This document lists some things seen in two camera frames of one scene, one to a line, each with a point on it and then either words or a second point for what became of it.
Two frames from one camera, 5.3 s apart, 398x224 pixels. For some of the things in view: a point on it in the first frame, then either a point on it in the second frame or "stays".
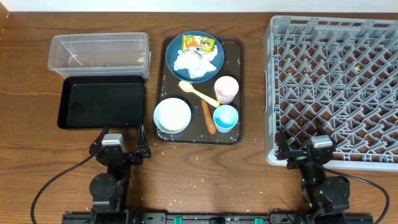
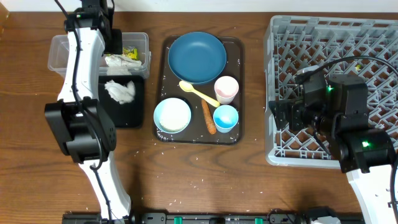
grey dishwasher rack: (340, 74) stays
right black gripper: (302, 154) → (278, 111)
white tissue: (196, 61) → (117, 65)
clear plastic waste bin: (101, 55) stays
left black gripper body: (123, 154) → (115, 43)
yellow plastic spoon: (187, 86) stays
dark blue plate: (194, 56) stays
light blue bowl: (172, 115) stays
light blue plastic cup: (225, 117) stays
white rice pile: (175, 114) stays
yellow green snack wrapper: (195, 42) → (132, 53)
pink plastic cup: (226, 88) stays
